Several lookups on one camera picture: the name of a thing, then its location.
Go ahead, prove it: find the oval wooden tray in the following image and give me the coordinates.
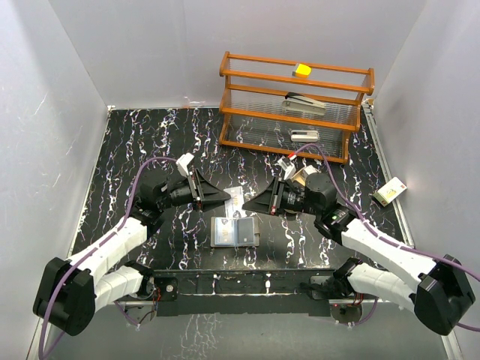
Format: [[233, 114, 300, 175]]
[[289, 167, 306, 186]]

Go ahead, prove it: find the white card box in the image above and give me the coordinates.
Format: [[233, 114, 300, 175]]
[[373, 177, 407, 206]]

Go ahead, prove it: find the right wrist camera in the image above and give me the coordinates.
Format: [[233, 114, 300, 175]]
[[277, 157, 296, 181]]

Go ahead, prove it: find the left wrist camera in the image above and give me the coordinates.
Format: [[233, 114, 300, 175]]
[[175, 152, 194, 177]]

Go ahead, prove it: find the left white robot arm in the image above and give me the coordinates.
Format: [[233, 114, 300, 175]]
[[33, 169, 230, 336]]

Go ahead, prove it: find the white VIP card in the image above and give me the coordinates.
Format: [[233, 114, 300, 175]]
[[224, 186, 246, 218]]

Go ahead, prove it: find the grey black stapler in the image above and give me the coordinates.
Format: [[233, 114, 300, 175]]
[[282, 92, 326, 116]]

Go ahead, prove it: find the orange wooden shelf rack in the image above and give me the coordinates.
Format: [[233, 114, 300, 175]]
[[219, 52, 375, 164]]

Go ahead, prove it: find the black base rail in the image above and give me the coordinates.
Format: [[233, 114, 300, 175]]
[[112, 268, 380, 318]]

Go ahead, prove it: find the white plastic card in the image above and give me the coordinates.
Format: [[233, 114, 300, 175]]
[[214, 217, 235, 245]]

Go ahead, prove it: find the yellow white block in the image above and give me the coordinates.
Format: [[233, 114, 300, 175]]
[[292, 63, 312, 79]]

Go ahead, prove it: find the grey card holder wallet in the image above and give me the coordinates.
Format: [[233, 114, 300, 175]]
[[211, 217, 260, 248]]

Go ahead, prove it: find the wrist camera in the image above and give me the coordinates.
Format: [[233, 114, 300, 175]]
[[175, 152, 194, 177], [277, 157, 296, 181]]

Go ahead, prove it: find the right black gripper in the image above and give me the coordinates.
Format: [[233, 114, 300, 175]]
[[243, 175, 321, 216]]

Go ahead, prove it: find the stack of cards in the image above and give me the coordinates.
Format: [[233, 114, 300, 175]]
[[301, 165, 320, 179]]

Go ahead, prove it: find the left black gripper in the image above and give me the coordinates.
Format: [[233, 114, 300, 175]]
[[158, 169, 231, 212]]

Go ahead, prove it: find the small white stapler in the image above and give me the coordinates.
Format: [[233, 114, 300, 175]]
[[290, 130, 319, 143]]

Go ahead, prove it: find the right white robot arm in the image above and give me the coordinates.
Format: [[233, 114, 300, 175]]
[[242, 172, 476, 336]]

